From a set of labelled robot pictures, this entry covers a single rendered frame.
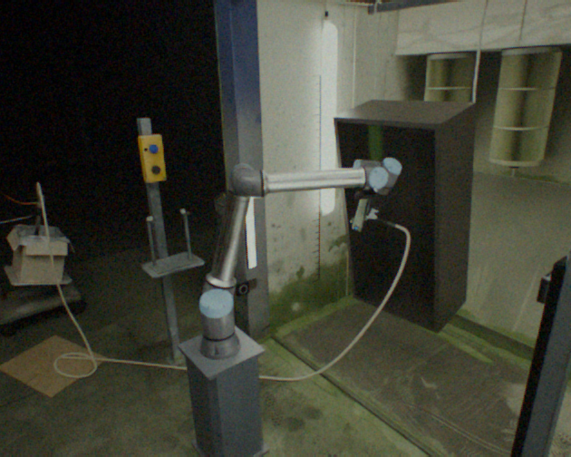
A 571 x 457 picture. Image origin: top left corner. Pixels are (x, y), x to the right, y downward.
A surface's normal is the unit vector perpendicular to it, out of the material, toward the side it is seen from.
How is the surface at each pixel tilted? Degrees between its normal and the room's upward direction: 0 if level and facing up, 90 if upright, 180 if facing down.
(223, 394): 90
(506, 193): 57
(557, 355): 90
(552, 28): 90
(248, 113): 90
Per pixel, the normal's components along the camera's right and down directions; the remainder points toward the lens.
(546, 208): -0.67, -0.31
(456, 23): -0.79, 0.23
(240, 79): 0.62, 0.26
